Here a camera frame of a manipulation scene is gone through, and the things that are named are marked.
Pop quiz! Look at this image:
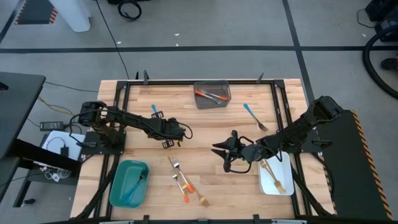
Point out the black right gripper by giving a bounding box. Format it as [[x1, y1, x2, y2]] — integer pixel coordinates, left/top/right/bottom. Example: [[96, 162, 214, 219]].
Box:
[[211, 130, 261, 172]]

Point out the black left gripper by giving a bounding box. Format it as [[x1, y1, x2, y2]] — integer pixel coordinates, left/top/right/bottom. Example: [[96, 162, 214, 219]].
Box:
[[149, 110, 187, 149]]

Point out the grey translucent plastic bin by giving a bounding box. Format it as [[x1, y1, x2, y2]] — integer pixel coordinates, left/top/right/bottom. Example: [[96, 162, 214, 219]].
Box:
[[193, 80, 232, 110]]

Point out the teal plastic bin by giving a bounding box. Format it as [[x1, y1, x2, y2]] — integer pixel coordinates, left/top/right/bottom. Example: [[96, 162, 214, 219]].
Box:
[[109, 160, 150, 208]]

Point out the white plastic bin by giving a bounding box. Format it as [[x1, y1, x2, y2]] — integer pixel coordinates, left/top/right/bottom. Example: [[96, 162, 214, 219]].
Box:
[[257, 151, 295, 196]]

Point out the black power brick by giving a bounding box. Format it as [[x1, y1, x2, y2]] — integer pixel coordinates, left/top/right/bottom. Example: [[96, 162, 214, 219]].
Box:
[[39, 121, 65, 132]]

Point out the white flat box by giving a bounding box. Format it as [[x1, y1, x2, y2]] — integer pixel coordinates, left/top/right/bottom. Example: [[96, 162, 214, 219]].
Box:
[[41, 129, 86, 162]]

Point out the black mat with hazard stripes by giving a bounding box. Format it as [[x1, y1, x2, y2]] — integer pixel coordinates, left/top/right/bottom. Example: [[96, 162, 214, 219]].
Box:
[[310, 108, 395, 221], [14, 0, 60, 26]]

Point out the white cylindrical floor stand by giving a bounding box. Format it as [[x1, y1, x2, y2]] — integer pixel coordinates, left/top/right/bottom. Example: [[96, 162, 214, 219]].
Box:
[[48, 0, 93, 33]]

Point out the dark grey desk top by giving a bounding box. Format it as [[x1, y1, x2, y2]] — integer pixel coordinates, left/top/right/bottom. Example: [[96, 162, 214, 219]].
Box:
[[0, 72, 47, 160]]

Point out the black chair wheel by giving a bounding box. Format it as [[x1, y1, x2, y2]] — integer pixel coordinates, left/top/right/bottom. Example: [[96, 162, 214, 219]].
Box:
[[380, 57, 398, 71]]

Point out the black equipment stack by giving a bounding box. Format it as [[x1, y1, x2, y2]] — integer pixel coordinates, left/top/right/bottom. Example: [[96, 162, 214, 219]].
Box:
[[364, 0, 398, 43]]

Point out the black braided cable sleeve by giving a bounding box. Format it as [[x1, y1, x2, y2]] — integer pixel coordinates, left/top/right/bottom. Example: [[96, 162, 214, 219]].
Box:
[[74, 154, 121, 220], [290, 169, 333, 218]]

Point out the grey metal bracket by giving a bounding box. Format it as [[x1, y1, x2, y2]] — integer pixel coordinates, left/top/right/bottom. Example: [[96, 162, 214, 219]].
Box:
[[98, 219, 135, 224], [271, 219, 308, 224]]

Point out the thin black floor cable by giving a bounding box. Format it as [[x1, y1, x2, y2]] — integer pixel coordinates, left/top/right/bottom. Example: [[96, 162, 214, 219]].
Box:
[[44, 80, 100, 93], [94, 0, 131, 80]]

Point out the yellow floor cable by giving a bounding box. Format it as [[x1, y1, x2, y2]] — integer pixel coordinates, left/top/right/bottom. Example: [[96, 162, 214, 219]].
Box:
[[37, 95, 76, 116]]

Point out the white cable bundle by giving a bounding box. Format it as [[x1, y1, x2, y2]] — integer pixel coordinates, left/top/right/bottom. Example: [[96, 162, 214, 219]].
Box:
[[39, 166, 73, 183]]

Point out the black desk frame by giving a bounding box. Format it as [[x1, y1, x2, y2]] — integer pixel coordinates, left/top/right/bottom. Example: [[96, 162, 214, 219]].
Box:
[[0, 138, 82, 208]]

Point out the coiled black cable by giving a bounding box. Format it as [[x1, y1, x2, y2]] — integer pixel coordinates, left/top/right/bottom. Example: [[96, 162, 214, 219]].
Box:
[[117, 1, 143, 22]]

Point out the thick black hose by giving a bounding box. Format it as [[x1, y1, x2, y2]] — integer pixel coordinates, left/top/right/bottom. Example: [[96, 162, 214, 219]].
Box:
[[362, 24, 398, 101]]

